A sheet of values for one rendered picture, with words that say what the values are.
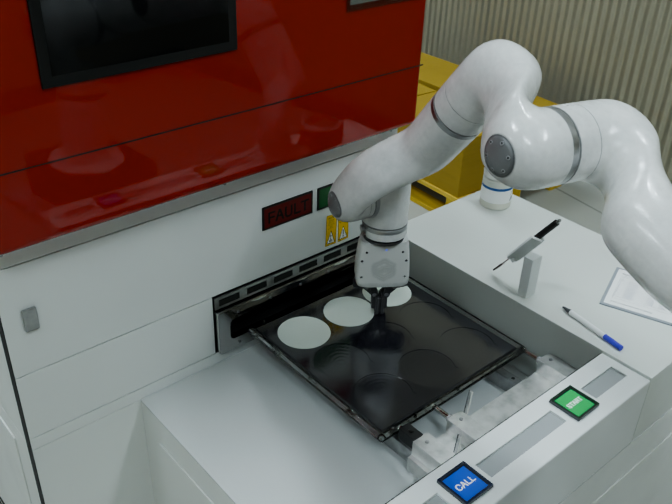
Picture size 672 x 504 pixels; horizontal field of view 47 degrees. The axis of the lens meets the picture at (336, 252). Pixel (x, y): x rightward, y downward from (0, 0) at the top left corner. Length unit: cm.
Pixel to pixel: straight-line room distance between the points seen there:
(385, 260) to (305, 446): 36
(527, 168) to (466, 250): 70
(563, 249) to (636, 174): 74
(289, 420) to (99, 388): 33
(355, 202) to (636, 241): 52
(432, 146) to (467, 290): 45
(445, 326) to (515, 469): 42
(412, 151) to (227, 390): 57
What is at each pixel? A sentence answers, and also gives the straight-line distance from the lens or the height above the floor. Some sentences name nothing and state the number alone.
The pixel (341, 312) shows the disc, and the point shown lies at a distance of 152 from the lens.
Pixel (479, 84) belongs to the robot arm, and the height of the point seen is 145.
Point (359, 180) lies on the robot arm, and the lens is 127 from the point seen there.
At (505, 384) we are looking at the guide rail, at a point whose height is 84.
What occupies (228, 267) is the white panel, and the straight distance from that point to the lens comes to 142.
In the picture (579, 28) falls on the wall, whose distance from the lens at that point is 428.
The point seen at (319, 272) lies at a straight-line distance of 157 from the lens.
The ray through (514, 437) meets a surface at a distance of 122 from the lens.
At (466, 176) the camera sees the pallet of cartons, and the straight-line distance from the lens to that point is 365.
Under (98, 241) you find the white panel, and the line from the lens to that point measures 126.
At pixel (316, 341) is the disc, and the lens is 145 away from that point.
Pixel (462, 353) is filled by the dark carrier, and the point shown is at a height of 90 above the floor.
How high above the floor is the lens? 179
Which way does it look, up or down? 31 degrees down
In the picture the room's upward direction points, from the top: 2 degrees clockwise
